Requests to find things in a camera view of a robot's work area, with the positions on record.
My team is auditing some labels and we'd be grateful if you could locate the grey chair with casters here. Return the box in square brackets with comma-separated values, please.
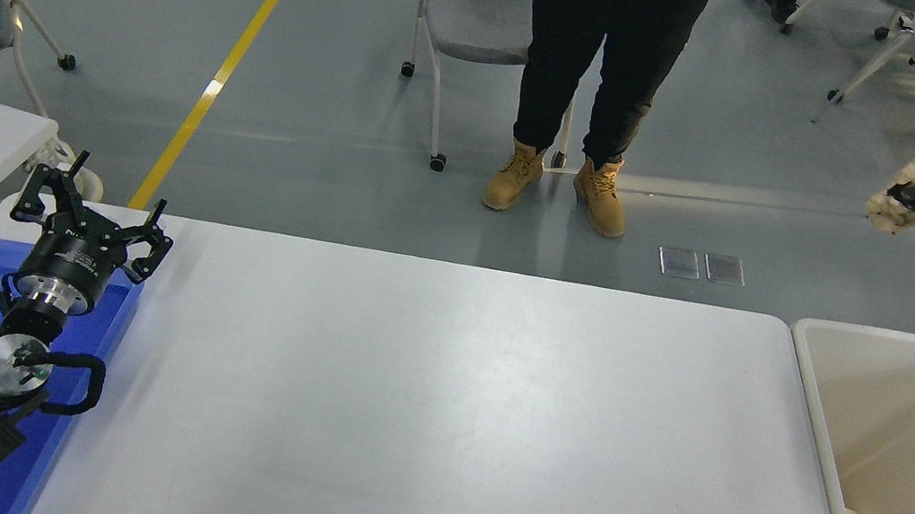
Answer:
[764, 0, 915, 140]

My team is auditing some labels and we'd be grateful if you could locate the clear floor plate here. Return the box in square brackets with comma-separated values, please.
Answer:
[657, 245, 702, 281]
[701, 251, 747, 288]

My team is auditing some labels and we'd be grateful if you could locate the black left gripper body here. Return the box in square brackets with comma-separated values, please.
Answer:
[14, 215, 128, 307]

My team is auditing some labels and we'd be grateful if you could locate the grey padded rolling chair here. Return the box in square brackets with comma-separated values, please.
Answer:
[368, 0, 592, 192]

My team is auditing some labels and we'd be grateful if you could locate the standing person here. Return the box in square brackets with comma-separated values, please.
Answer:
[479, 0, 721, 250]

